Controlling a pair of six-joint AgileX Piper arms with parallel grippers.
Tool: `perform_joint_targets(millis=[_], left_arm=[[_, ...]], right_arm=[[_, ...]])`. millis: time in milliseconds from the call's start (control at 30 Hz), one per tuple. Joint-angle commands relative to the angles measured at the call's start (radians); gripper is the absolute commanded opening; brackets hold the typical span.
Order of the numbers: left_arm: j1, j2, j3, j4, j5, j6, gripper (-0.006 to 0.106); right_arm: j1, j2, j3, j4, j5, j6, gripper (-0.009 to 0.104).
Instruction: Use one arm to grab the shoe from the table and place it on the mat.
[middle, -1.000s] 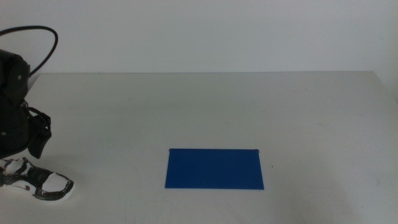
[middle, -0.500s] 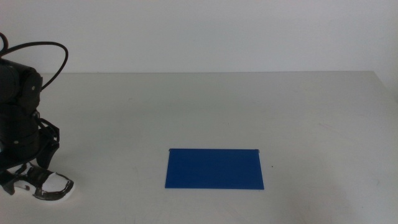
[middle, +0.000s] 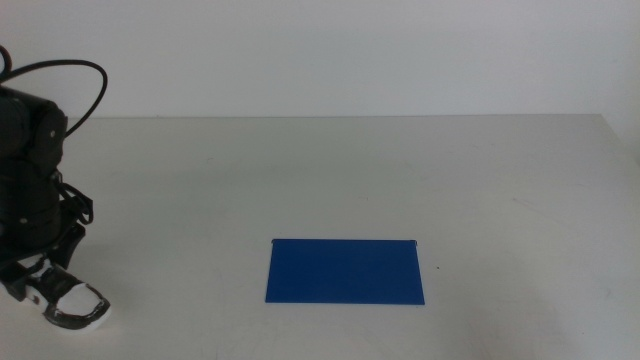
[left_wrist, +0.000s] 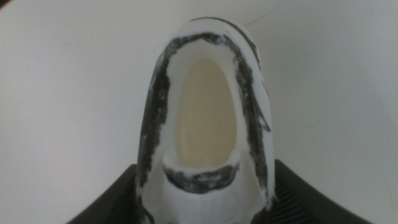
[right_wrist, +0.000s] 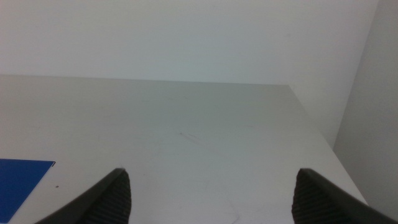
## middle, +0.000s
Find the thin black gripper wire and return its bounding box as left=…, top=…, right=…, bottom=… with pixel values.
left=55, top=169, right=95, bottom=227

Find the black braided cable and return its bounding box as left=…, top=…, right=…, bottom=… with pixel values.
left=0, top=44, right=109, bottom=139

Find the blue rectangular mat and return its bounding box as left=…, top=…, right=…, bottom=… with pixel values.
left=264, top=237, right=426, bottom=306

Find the black and white sneaker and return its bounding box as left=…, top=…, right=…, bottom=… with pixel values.
left=0, top=252, right=112, bottom=332

